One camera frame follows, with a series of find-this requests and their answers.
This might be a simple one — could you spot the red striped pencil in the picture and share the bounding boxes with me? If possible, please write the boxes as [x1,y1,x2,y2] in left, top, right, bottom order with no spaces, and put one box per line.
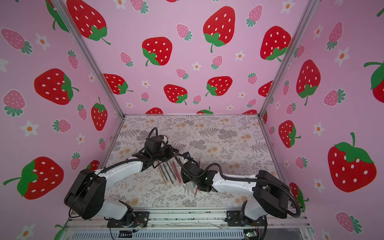
[172,161,182,184]

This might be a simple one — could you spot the yellow pencil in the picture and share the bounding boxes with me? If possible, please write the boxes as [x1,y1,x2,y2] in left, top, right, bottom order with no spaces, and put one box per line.
[159,164,168,185]

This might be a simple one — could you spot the dark blue striped pencil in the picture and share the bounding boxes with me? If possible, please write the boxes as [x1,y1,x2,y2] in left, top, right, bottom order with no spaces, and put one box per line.
[163,163,174,185]

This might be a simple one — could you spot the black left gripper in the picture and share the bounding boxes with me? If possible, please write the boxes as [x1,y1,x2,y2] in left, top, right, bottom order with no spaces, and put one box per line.
[152,144,179,163]

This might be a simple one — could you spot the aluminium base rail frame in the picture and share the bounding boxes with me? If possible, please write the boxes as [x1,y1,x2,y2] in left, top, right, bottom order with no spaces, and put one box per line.
[56,207,316,240]

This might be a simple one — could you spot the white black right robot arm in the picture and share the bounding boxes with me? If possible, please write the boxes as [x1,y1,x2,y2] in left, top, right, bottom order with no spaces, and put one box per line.
[181,160,301,220]

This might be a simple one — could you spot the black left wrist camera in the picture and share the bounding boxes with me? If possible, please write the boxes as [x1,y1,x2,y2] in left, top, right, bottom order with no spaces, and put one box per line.
[147,135,168,152]

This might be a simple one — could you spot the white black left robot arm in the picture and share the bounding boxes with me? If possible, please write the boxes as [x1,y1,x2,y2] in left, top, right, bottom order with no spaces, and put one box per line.
[64,145,179,226]

